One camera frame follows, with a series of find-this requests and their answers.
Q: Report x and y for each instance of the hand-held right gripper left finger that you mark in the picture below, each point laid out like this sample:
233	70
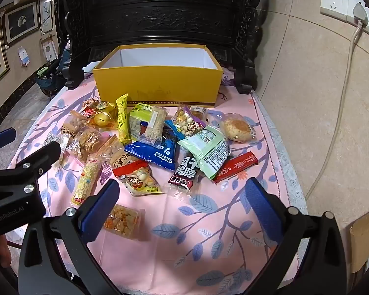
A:
100	212

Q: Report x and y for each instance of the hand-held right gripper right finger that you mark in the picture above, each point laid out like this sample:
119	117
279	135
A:
258	209

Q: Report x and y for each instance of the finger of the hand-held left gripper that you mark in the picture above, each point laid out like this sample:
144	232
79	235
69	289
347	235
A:
37	163
1	137

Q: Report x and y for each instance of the red-topped round biscuit packet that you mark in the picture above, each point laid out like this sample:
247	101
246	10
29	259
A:
138	179

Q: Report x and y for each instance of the yellow cardboard box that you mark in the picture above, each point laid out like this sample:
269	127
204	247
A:
156	83

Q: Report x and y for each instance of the person's left hand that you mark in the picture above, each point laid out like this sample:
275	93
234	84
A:
2	252

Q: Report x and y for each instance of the clear orange cracker packet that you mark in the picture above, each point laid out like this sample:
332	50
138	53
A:
123	219

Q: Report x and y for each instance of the long yellow bar packet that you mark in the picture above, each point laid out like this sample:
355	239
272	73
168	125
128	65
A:
86	181

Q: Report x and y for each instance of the red bar packet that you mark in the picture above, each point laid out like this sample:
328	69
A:
236	166

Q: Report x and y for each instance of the clear cookie packet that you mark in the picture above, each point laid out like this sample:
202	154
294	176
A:
89	143

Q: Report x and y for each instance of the clear peanut packet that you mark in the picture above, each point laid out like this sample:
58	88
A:
77	123

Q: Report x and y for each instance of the orange-brown snack packet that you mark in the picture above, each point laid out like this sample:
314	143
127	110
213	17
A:
120	158

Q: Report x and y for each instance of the pink floral tablecloth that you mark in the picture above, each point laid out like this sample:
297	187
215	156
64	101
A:
203	236

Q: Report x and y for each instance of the green and white snack packet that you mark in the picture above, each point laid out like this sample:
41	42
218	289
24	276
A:
209	153

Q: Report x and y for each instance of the small red candy packet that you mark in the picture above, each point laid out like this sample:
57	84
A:
89	106

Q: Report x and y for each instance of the dark blue bag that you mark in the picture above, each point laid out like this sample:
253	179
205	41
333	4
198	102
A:
53	80

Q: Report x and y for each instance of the blue snack packet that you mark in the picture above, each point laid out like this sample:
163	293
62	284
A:
153	155

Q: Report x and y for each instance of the yellow round cake packet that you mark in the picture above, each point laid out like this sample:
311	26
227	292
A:
103	116

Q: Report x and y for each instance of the black snack packet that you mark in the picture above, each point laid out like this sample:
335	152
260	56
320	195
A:
184	172

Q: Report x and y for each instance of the bun in clear wrapper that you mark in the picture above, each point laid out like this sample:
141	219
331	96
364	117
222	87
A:
238	127

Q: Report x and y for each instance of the white and blue paper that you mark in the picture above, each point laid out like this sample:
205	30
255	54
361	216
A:
23	56

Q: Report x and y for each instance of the yellow stick packet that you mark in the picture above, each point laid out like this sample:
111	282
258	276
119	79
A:
123	119

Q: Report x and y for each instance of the rice bar clear packet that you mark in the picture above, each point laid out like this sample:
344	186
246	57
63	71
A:
147	124

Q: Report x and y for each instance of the brown cardboard box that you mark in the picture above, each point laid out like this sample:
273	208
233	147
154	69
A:
362	239

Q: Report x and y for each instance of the purple-edged round biscuit packet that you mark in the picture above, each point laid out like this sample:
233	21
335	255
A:
186	124

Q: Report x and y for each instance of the small brown snack packet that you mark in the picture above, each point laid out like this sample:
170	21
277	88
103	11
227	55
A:
199	110

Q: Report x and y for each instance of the dark framed picture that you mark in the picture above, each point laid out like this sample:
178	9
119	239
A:
20	23

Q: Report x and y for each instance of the framed flower picture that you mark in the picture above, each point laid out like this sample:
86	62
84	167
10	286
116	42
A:
46	15

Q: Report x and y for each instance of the dark carved wooden furniture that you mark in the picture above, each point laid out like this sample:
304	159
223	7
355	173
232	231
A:
172	21

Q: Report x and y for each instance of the grey power plug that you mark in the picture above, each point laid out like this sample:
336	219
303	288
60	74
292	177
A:
360	12

